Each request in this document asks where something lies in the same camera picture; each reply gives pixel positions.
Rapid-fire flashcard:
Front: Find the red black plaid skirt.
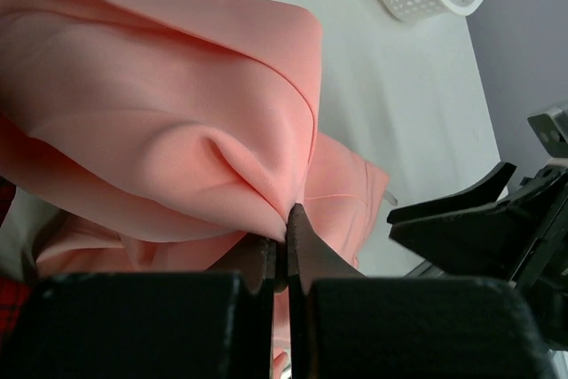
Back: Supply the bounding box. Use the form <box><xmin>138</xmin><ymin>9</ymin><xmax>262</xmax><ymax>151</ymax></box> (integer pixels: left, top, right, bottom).
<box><xmin>0</xmin><ymin>178</ymin><xmax>30</xmax><ymax>344</ymax></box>

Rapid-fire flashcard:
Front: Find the pink skirt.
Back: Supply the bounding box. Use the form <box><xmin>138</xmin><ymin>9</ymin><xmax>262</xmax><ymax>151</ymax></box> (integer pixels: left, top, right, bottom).
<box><xmin>0</xmin><ymin>0</ymin><xmax>391</xmax><ymax>379</ymax></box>

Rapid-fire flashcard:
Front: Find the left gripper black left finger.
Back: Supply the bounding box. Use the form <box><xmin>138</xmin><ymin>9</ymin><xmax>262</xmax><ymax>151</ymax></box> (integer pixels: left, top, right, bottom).
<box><xmin>4</xmin><ymin>236</ymin><xmax>277</xmax><ymax>378</ymax></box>

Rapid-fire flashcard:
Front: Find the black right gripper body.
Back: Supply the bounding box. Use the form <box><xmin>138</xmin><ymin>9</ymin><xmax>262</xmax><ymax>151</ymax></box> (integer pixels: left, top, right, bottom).
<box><xmin>513</xmin><ymin>106</ymin><xmax>567</xmax><ymax>339</ymax></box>

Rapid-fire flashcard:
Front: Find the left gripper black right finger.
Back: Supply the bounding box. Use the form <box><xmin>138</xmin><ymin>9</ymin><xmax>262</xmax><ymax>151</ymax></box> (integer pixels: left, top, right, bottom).
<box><xmin>286</xmin><ymin>205</ymin><xmax>555</xmax><ymax>378</ymax></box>

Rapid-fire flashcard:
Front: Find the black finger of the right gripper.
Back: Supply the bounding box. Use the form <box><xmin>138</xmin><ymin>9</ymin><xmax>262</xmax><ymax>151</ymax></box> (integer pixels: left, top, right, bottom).
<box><xmin>387</xmin><ymin>162</ymin><xmax>533</xmax><ymax>280</ymax></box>

